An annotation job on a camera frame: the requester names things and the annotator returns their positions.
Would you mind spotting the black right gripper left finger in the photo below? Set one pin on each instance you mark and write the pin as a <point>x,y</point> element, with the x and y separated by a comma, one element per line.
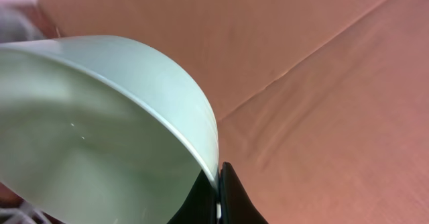
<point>200,206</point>

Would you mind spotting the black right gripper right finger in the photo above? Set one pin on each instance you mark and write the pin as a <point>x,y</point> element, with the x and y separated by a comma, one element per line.
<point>236,206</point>

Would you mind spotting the mint green bowl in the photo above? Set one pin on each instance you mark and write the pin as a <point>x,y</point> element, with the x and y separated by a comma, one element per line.
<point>103,129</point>

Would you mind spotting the grey dishwasher rack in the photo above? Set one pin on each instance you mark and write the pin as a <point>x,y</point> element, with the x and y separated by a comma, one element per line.
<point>16,25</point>

